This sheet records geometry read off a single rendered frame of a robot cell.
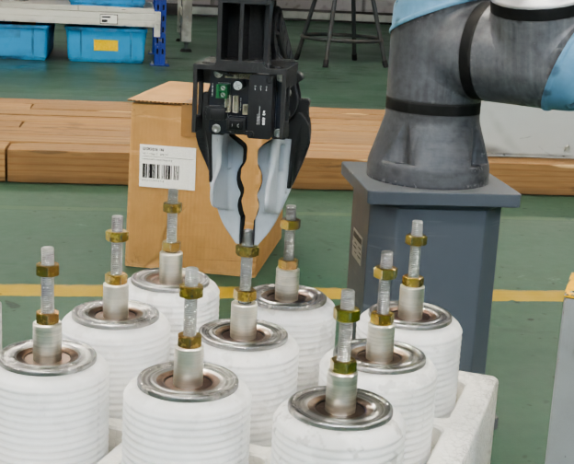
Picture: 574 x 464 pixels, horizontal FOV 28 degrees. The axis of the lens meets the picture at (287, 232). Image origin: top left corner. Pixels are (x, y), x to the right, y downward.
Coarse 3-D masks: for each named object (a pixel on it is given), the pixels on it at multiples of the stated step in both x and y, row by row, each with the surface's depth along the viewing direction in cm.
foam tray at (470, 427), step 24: (480, 384) 109; (456, 408) 103; (480, 408) 103; (120, 432) 95; (432, 432) 99; (456, 432) 98; (480, 432) 101; (120, 456) 90; (264, 456) 91; (432, 456) 93; (456, 456) 93; (480, 456) 104
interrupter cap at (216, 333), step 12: (204, 324) 98; (216, 324) 99; (228, 324) 99; (264, 324) 99; (276, 324) 99; (204, 336) 95; (216, 336) 96; (228, 336) 97; (264, 336) 97; (276, 336) 97; (228, 348) 93; (240, 348) 93; (252, 348) 93; (264, 348) 94
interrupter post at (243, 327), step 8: (232, 304) 96; (240, 304) 96; (248, 304) 96; (256, 304) 96; (232, 312) 96; (240, 312) 95; (248, 312) 95; (256, 312) 96; (232, 320) 96; (240, 320) 96; (248, 320) 96; (256, 320) 96; (232, 328) 96; (240, 328) 96; (248, 328) 96; (256, 328) 97; (232, 336) 96; (240, 336) 96; (248, 336) 96
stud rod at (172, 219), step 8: (168, 192) 109; (176, 192) 109; (168, 200) 109; (176, 200) 109; (168, 216) 109; (176, 216) 110; (168, 224) 110; (176, 224) 110; (168, 232) 110; (176, 232) 110; (168, 240) 110; (176, 240) 110
